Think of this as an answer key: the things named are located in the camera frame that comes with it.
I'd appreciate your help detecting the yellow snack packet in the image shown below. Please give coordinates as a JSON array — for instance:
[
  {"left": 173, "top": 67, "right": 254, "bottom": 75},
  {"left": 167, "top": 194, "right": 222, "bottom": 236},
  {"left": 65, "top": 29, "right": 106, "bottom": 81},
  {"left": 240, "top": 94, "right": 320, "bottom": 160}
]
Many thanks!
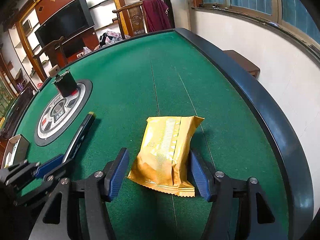
[{"left": 127, "top": 116, "right": 204, "bottom": 197}]

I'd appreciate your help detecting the cardboard box tray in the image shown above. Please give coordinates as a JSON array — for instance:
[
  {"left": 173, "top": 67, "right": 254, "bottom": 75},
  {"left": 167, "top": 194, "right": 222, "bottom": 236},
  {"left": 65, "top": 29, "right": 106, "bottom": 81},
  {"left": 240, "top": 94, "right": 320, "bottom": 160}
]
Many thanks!
[{"left": 1, "top": 134, "right": 30, "bottom": 168}]

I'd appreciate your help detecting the round grey table console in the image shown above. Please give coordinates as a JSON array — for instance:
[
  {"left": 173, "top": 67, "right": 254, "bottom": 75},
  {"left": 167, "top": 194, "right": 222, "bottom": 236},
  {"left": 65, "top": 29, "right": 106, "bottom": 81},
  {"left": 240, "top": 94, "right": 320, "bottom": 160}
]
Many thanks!
[{"left": 34, "top": 79, "right": 93, "bottom": 147}]

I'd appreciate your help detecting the black jar with cork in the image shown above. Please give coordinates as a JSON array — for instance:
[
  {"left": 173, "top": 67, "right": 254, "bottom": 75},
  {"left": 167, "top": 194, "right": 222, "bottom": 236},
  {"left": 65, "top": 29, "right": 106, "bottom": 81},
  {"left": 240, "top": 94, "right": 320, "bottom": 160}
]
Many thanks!
[{"left": 49, "top": 64, "right": 77, "bottom": 98}]

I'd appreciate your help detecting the pile of clothes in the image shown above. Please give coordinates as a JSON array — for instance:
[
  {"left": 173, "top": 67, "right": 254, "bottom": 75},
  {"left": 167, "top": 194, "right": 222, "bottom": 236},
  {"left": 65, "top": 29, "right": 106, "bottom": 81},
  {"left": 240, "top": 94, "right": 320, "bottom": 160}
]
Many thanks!
[{"left": 99, "top": 31, "right": 131, "bottom": 48}]

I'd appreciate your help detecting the maroon cloth on chair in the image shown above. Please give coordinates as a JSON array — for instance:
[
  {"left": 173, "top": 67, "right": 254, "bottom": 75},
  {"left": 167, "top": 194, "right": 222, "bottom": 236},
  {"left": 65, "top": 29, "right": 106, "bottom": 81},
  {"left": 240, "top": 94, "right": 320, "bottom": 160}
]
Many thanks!
[{"left": 143, "top": 0, "right": 172, "bottom": 32}]

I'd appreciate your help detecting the wooden chair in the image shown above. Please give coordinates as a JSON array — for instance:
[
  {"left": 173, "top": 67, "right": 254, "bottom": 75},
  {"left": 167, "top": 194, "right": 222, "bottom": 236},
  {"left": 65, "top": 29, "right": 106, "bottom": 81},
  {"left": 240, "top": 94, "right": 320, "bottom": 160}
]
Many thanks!
[{"left": 112, "top": 1, "right": 148, "bottom": 40}]

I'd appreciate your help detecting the black television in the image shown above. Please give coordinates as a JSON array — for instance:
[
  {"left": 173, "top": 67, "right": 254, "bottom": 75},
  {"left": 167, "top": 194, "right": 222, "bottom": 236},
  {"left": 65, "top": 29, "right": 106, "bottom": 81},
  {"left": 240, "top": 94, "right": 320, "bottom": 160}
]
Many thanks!
[{"left": 35, "top": 0, "right": 94, "bottom": 47}]

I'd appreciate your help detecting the wooden stool by wall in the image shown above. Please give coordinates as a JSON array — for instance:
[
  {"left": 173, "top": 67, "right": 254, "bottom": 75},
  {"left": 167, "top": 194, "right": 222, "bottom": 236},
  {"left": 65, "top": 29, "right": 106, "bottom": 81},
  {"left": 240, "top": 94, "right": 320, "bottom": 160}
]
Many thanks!
[{"left": 223, "top": 50, "right": 260, "bottom": 79}]

